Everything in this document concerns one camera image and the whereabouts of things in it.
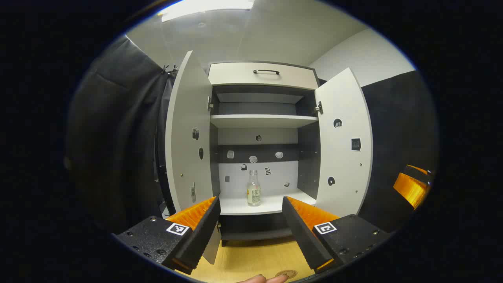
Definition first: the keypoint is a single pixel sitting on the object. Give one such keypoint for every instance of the ceiling light panel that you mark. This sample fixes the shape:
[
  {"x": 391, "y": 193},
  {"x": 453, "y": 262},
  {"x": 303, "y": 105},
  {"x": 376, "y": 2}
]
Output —
[{"x": 204, "y": 8}]

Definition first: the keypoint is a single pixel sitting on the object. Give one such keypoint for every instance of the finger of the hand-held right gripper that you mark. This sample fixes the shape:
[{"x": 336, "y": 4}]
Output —
[{"x": 410, "y": 188}]

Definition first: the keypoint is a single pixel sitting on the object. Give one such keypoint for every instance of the white grey cabinet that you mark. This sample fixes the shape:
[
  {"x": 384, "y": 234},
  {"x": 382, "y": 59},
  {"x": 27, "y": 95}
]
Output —
[{"x": 259, "y": 121}]

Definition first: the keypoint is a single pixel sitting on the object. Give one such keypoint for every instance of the white cabinet door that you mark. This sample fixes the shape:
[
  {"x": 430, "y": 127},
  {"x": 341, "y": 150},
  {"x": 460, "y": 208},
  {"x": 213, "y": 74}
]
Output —
[
  {"x": 188, "y": 118},
  {"x": 342, "y": 157}
]

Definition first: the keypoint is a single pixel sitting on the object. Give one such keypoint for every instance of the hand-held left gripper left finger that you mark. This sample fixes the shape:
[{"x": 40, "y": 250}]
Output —
[{"x": 200, "y": 236}]

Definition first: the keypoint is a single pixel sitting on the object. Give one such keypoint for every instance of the round cork coaster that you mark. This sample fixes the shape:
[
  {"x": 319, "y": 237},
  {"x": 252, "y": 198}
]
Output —
[{"x": 286, "y": 274}]

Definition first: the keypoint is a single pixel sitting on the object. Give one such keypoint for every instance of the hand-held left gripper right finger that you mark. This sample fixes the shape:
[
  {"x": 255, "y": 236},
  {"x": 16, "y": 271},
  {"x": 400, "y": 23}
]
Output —
[{"x": 302, "y": 236}]

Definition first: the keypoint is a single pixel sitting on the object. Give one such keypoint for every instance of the clear glass bottle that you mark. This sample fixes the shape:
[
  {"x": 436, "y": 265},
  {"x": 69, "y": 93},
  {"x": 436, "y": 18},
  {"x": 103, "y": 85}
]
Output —
[{"x": 254, "y": 192}]

